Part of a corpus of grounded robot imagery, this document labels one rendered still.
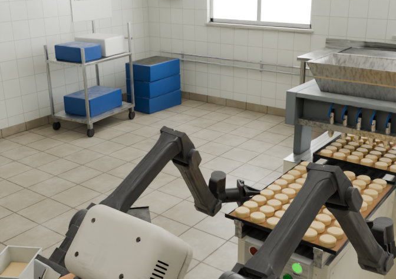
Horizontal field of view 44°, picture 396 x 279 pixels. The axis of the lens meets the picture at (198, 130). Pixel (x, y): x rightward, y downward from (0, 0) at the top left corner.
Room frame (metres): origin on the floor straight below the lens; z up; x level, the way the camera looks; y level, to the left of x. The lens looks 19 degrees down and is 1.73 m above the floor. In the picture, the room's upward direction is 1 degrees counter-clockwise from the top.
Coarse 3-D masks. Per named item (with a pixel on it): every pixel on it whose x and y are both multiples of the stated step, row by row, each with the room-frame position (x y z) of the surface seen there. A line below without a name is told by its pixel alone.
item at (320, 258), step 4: (388, 176) 1.82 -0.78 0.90; (392, 176) 1.81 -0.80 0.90; (388, 180) 1.78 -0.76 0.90; (392, 180) 1.82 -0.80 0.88; (316, 248) 1.28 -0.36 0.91; (316, 252) 1.27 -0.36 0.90; (320, 252) 1.27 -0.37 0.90; (324, 252) 1.28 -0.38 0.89; (316, 256) 1.28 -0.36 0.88; (320, 256) 1.27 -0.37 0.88; (324, 256) 1.28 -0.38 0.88; (328, 256) 1.31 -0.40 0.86; (316, 260) 1.28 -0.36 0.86; (320, 260) 1.27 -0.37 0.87; (324, 260) 1.28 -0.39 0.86; (328, 260) 1.31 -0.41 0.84; (316, 264) 1.28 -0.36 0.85; (320, 264) 1.27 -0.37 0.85; (324, 264) 1.29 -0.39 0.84
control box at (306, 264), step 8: (248, 240) 1.44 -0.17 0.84; (256, 240) 1.44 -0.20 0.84; (248, 248) 1.43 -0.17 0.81; (256, 248) 1.41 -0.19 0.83; (248, 256) 1.43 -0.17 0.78; (296, 256) 1.34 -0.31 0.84; (288, 264) 1.34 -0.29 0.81; (304, 264) 1.30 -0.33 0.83; (312, 264) 1.31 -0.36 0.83; (288, 272) 1.34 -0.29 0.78; (304, 272) 1.30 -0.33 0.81; (312, 272) 1.31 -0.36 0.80
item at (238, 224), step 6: (318, 162) 1.97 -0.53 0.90; (324, 162) 1.97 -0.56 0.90; (330, 162) 2.03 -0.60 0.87; (336, 162) 2.09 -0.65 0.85; (234, 222) 1.46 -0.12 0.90; (240, 222) 1.44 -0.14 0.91; (240, 228) 1.45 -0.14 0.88; (246, 228) 1.47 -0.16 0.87; (252, 228) 1.50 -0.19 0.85; (240, 234) 1.45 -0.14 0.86; (246, 234) 1.47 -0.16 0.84
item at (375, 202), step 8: (272, 184) 1.74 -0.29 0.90; (288, 184) 1.74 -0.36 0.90; (368, 184) 1.73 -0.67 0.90; (280, 192) 1.67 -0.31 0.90; (360, 192) 1.66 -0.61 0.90; (384, 192) 1.66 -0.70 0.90; (288, 200) 1.61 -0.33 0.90; (376, 200) 1.60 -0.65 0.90; (280, 208) 1.54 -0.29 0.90; (368, 208) 1.53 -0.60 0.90; (272, 216) 1.49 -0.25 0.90; (264, 224) 1.43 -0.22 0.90; (344, 232) 1.37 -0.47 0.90; (336, 240) 1.33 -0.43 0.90; (344, 240) 1.33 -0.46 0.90; (336, 248) 1.28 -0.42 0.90
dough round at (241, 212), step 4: (236, 208) 1.51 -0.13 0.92; (240, 208) 1.51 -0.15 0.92; (244, 208) 1.51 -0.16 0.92; (236, 212) 1.49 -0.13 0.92; (240, 212) 1.48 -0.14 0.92; (244, 212) 1.48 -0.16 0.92; (248, 212) 1.48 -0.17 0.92; (236, 216) 1.49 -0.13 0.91; (240, 216) 1.48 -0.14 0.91; (244, 216) 1.48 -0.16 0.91; (248, 216) 1.48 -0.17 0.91
